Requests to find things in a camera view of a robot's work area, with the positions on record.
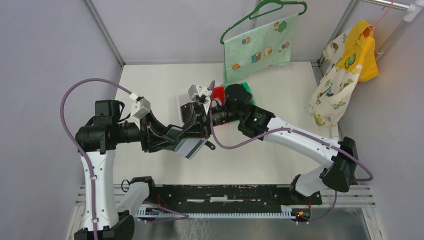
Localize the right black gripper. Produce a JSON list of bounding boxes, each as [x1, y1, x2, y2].
[[177, 100, 242, 139]]

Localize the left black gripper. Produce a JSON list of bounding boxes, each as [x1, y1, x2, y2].
[[114, 107, 178, 152]]

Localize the black leather card holder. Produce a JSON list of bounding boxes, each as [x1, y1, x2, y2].
[[172, 137, 216, 160]]

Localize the white striped credit card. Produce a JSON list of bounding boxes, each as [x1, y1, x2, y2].
[[173, 138, 207, 159]]

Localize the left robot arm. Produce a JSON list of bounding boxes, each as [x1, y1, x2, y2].
[[74, 98, 182, 240]]

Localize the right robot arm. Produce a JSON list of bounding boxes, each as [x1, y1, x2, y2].
[[175, 84, 358, 204]]

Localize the black card stack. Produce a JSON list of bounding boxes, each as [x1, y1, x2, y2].
[[180, 102, 194, 123]]

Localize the clear plastic bin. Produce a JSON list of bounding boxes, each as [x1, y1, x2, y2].
[[177, 93, 192, 109]]

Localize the red plastic bin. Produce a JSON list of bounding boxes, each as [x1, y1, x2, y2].
[[212, 86, 226, 104]]

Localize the green plastic bin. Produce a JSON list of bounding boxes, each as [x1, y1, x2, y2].
[[241, 82, 253, 95]]

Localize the light green printed cloth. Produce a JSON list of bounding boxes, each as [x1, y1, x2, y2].
[[223, 14, 299, 84]]

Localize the green clothes hanger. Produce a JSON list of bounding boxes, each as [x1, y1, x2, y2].
[[219, 0, 308, 45]]

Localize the white printed garment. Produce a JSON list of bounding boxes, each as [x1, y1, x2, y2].
[[308, 29, 359, 127]]

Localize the yellow garment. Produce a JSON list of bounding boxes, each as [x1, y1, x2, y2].
[[337, 19, 379, 83]]

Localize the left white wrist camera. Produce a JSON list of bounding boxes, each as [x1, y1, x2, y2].
[[129, 92, 151, 128]]

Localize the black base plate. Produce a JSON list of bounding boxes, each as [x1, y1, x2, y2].
[[147, 184, 323, 214]]

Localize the white slotted cable duct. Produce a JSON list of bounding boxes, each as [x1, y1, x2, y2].
[[136, 204, 297, 220]]

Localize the metal hanging rail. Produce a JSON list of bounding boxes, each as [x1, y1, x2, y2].
[[365, 0, 424, 60]]

